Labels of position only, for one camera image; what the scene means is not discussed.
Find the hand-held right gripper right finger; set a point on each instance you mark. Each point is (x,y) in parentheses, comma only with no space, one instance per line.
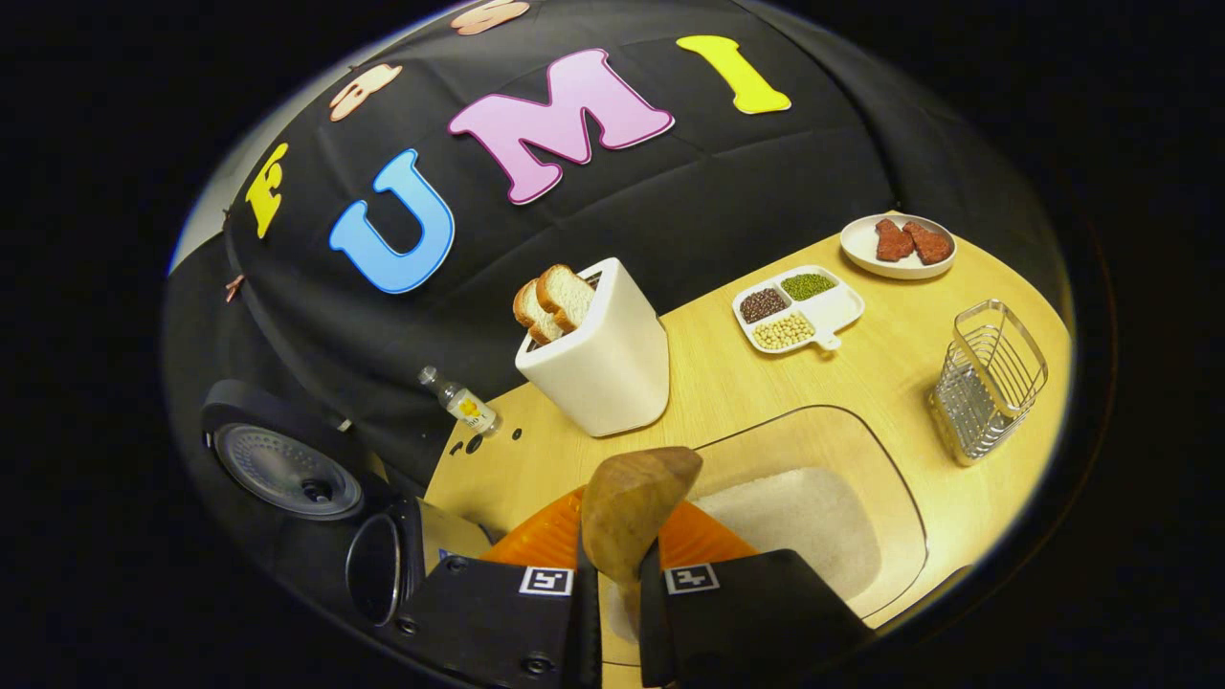
(746,612)

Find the clear box of white rice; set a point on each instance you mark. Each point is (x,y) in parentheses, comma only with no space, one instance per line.
(804,517)

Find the white divided dish of beans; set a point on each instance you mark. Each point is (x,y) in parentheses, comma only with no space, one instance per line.
(837,306)

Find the black backdrop cloth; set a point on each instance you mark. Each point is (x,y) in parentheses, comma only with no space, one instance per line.
(718,182)

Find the small clear bottle yellow label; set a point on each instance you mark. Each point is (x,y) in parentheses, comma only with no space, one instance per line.
(467,407)

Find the white round plate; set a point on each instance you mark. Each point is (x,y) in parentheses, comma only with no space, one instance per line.
(861,244)

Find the bread slice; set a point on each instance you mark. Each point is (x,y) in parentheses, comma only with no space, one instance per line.
(567,297)
(531,311)

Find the red meat piece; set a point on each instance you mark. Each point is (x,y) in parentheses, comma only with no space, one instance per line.
(893,241)
(930,244)

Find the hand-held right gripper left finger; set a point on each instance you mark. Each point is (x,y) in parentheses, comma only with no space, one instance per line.
(488,622)

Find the wooden spoon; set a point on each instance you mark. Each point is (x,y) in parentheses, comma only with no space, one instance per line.
(632,507)

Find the white toaster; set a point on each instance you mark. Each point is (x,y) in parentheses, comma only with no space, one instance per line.
(612,373)

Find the black and silver rice cooker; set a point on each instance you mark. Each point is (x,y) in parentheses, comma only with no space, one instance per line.
(287,469)

